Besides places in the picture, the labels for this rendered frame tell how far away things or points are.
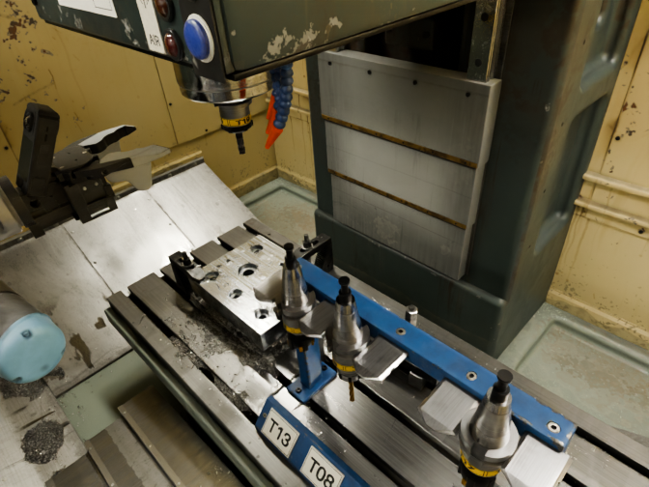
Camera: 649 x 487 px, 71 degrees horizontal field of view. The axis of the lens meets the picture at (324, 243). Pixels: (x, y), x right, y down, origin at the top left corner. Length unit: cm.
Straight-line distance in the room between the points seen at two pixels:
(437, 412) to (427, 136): 66
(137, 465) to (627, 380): 131
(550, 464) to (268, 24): 52
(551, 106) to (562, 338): 85
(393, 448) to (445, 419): 35
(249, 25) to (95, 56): 140
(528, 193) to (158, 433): 100
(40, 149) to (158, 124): 125
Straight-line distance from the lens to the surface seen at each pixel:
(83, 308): 168
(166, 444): 120
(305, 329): 69
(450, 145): 106
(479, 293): 127
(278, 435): 92
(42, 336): 62
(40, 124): 67
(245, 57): 40
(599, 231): 148
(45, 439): 146
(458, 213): 113
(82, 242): 181
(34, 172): 69
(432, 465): 93
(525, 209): 109
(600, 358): 162
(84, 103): 179
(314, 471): 88
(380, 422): 96
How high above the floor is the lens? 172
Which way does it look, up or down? 37 degrees down
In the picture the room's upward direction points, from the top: 4 degrees counter-clockwise
